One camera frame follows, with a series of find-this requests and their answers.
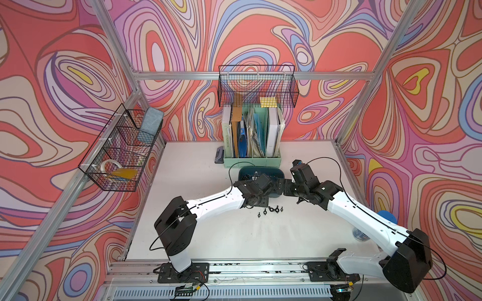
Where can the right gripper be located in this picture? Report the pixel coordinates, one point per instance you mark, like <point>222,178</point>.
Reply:
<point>287,183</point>

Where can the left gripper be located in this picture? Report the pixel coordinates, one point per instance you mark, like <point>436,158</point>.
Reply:
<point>265,201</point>

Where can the teal plastic storage tray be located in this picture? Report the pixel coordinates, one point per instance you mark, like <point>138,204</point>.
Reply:
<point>260,174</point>

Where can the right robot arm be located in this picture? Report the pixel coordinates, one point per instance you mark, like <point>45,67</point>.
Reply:
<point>405,257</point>

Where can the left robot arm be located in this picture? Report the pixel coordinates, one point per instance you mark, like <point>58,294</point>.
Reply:
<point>176,225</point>

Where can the grey stapler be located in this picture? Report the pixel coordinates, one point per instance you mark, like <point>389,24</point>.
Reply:
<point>219,156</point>

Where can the blue folder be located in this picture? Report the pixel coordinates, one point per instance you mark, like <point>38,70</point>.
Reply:
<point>242,142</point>

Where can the mint green file organizer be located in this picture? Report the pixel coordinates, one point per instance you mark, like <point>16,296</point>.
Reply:
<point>255,122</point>

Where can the blue lid clear jar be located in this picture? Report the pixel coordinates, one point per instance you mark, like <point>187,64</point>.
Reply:
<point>362,237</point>

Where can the white binder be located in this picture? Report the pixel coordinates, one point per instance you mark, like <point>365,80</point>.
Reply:
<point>272,129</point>

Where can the brown folder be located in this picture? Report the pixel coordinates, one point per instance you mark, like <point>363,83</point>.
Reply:
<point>235,122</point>

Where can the yellow sticky note pad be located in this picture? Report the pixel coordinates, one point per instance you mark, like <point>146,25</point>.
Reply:
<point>268,102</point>

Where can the grey blue sponge block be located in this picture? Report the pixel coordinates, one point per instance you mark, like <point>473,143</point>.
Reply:
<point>151,121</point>

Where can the yellow pad in basket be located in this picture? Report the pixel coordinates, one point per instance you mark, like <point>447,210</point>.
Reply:
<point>123,174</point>

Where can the white tape roll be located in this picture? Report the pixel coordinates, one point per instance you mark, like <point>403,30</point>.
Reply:
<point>109,166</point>

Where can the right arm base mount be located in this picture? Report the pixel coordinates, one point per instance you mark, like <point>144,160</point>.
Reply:
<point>329,270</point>

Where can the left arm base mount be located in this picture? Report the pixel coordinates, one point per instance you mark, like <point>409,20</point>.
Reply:
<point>195,272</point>

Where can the black wire basket back wall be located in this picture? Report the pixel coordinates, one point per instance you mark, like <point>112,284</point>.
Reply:
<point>243,85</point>

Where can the black wire basket wall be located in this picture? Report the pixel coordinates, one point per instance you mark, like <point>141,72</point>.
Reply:
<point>243,85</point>
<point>120,140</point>

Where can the black wire basket left wall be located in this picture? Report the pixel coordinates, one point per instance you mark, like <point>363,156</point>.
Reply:
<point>120,140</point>

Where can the aluminium front rail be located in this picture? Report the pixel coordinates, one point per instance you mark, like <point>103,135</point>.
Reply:
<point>281,279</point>

